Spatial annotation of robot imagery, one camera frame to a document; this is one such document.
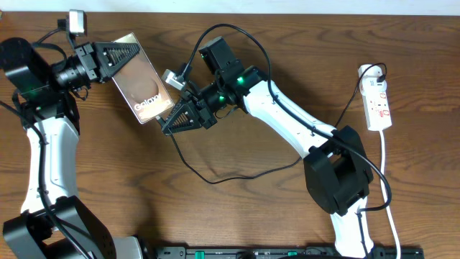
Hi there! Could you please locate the bronze Galaxy smartphone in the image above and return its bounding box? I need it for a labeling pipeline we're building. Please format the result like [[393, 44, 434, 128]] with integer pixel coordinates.
[[112, 32, 175, 124]]

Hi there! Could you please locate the black charger cable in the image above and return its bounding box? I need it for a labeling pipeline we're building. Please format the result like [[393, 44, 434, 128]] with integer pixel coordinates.
[[156, 63, 388, 185]]

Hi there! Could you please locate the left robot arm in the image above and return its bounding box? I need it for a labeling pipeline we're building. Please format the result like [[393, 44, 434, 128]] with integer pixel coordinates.
[[1, 37, 144, 258]]

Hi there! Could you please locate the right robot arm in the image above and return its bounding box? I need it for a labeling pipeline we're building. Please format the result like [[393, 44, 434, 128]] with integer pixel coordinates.
[[162, 37, 374, 258]]

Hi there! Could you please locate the white power strip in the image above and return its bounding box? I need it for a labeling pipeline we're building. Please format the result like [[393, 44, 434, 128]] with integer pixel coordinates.
[[358, 64, 392, 132]]

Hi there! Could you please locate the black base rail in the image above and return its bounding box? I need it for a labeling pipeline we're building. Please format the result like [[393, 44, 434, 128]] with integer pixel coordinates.
[[154, 246, 425, 259]]

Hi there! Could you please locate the white power strip cord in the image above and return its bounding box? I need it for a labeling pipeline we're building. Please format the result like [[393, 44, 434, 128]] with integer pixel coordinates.
[[378, 129, 402, 259]]

